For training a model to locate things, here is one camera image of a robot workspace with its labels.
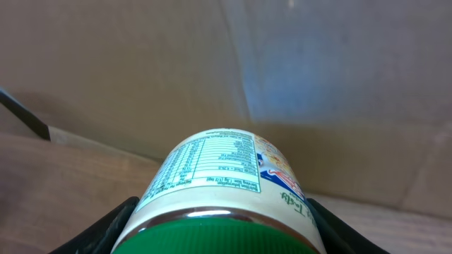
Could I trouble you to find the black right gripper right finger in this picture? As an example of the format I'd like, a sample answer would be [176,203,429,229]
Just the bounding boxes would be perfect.
[307,198,389,254]

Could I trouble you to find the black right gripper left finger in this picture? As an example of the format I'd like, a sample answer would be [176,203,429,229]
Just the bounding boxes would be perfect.
[49,196,139,254]

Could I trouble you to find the green lid jar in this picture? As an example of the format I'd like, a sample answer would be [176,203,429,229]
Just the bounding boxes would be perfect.
[113,128,326,253]

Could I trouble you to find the black strip at wall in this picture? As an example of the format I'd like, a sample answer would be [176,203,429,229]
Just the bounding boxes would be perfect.
[1,89,51,141]

